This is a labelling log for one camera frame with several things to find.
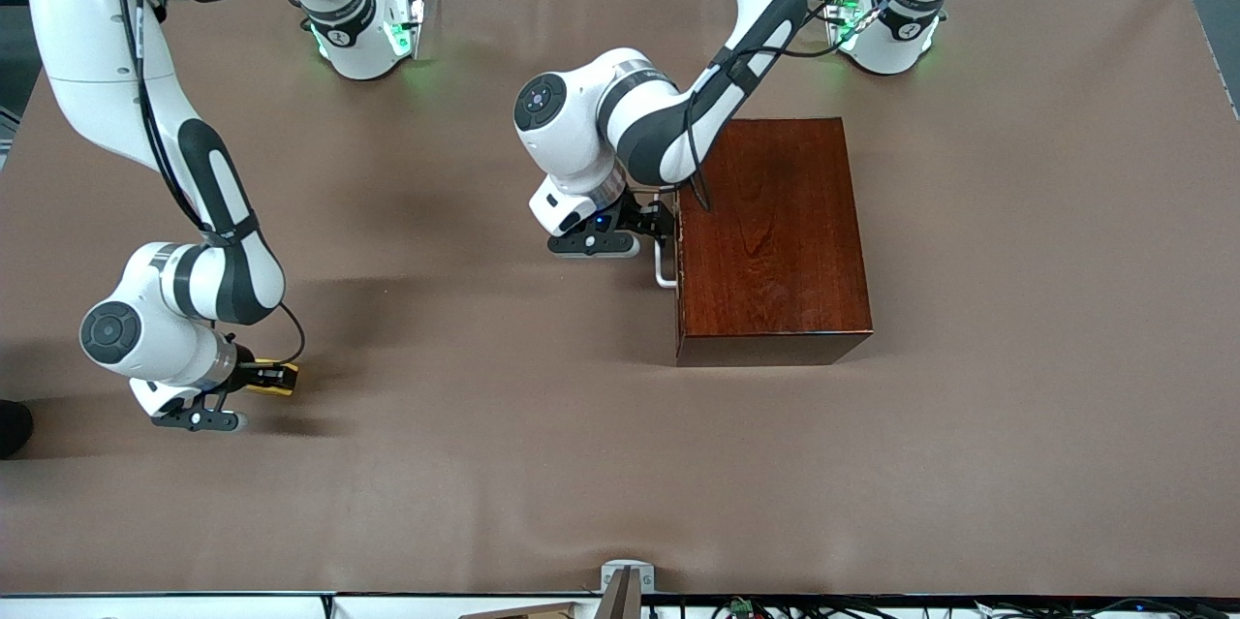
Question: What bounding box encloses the light wood drawer white handle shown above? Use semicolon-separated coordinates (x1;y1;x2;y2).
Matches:
654;191;681;290

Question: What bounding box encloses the dark red wooden cabinet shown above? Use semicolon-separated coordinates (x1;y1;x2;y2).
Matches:
675;117;874;368

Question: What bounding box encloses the black round object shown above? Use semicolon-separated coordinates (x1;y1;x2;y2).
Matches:
0;399;35;460

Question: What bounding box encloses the brown table cover mat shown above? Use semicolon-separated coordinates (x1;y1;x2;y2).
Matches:
0;0;1240;598

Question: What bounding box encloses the brown wooden board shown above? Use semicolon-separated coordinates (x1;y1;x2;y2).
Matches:
457;602;582;619

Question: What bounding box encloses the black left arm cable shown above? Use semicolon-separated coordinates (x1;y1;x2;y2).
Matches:
678;0;907;213

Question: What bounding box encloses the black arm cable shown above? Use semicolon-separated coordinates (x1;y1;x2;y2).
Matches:
678;0;907;213
114;0;307;366

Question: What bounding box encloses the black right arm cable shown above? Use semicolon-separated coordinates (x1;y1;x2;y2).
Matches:
114;0;307;366

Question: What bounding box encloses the grey metal bracket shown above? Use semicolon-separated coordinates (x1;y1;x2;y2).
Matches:
601;559;656;593

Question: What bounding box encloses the grey camera post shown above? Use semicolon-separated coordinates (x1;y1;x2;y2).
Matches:
593;568;643;619

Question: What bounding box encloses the black cable bundle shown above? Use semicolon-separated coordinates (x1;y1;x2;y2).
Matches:
644;596;1240;619

